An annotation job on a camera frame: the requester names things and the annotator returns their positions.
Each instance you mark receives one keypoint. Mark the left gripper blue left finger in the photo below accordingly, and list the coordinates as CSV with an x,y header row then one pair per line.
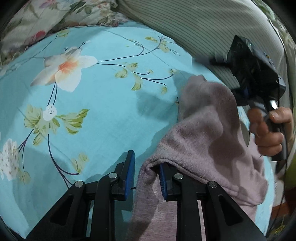
x,y
125,173

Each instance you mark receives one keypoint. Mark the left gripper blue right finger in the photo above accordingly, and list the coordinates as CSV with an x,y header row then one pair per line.
x,y
166,173

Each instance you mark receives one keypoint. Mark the pink knit sweater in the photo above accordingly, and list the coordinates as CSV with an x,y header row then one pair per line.
x,y
206,144

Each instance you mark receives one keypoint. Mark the person's right hand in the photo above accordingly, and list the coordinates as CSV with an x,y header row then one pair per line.
x,y
269,143

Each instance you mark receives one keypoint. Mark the turquoise floral bed sheet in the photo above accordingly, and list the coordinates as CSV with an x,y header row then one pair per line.
x,y
72,106

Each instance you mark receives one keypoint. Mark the white floral pillow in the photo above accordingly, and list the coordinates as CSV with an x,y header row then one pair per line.
x,y
37,19

